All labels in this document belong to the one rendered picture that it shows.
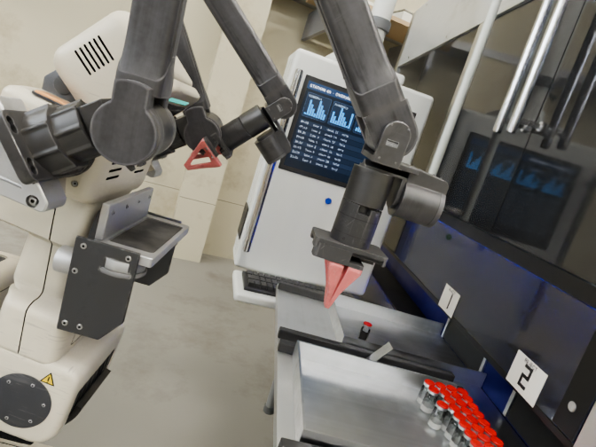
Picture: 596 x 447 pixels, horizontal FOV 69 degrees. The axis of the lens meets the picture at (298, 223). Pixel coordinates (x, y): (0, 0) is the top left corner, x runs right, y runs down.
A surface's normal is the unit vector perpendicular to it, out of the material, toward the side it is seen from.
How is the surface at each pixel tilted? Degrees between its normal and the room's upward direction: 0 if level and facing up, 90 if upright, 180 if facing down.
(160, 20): 94
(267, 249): 90
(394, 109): 94
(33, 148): 94
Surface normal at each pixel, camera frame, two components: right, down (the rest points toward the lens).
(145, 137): 0.04, 0.29
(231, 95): 0.25, 0.27
